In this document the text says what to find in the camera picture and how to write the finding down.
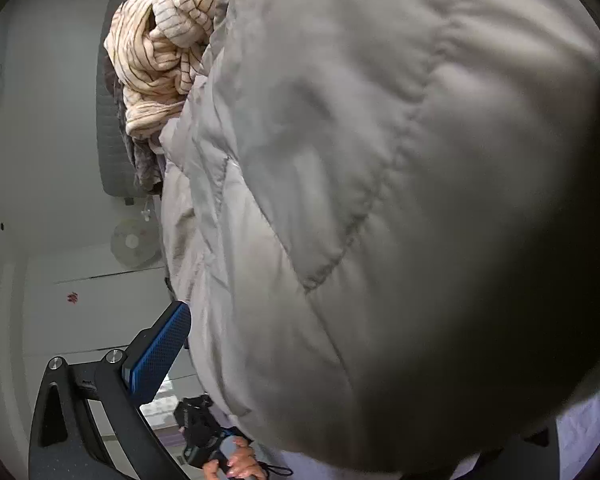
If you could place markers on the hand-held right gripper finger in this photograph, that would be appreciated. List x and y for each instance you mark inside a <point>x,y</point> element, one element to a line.
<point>165,345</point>

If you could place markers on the person's left hand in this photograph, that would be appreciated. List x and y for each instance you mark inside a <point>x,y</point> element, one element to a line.
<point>240,465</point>

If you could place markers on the grey quilted headboard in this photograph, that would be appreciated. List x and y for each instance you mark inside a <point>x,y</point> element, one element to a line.
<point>107,135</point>

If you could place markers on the red wardrobe sticker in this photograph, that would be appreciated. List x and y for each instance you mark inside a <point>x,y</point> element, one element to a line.
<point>73,297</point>

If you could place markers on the beige puffer jacket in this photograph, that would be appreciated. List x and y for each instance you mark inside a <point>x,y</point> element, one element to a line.
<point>380,210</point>

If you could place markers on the white wardrobe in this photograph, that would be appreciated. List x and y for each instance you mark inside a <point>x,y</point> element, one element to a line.
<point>80,320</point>

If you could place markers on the cream striped robe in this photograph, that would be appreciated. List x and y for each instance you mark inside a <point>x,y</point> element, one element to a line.
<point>150,50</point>

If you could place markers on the brown fleece garment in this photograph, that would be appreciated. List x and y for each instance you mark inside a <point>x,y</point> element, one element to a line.
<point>145,170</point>

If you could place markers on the white fan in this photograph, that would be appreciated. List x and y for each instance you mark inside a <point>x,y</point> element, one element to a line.
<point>130,242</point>

